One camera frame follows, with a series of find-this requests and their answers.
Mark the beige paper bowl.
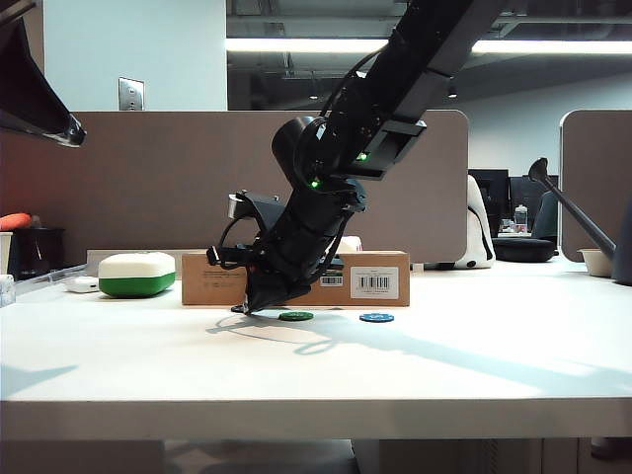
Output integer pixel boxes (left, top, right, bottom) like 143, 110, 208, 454
576, 248, 616, 278

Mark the dark grey watering can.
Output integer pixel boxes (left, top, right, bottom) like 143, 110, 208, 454
526, 157, 632, 288

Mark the wide brown desk divider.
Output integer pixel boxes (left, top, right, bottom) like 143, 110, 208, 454
0, 110, 469, 271

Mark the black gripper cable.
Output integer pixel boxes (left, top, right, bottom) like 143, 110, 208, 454
205, 216, 263, 271

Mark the narrow brown desk divider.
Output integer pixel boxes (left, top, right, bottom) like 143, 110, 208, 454
558, 109, 632, 265

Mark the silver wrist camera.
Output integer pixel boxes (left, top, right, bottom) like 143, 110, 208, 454
227, 192, 283, 222

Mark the beige paper cup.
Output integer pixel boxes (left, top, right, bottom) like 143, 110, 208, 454
0, 231, 14, 278

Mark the metal wall outlet plate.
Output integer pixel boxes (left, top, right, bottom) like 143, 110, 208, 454
117, 76, 146, 113

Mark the dark office chair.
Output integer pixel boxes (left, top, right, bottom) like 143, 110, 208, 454
508, 176, 561, 243

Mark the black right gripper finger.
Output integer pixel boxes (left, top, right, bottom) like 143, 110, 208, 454
244, 274, 277, 316
261, 277, 311, 311

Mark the black computer monitor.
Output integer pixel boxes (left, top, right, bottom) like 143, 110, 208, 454
467, 168, 511, 214

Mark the clear plastic box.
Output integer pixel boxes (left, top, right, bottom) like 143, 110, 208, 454
0, 275, 19, 308

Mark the white bag with black strap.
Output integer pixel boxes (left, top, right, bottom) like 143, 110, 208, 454
452, 175, 496, 272

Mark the black padded pouch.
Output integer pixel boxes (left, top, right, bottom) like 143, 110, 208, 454
492, 237, 557, 264

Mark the orange cloth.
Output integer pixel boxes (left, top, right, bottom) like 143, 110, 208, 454
0, 212, 33, 232

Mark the brown cardboard box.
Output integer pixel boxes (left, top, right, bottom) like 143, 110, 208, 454
181, 250, 411, 308

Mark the ceiling light strip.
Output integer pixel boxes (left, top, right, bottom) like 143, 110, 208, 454
225, 38, 632, 56

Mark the black jar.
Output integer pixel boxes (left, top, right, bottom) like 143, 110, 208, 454
8, 227, 67, 283

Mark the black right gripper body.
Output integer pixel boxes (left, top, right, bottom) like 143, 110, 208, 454
250, 178, 369, 290

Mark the white green mahjong tile box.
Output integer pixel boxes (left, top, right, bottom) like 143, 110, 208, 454
97, 251, 177, 299

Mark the small white adapter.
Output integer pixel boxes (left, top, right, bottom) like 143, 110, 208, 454
64, 276, 101, 295

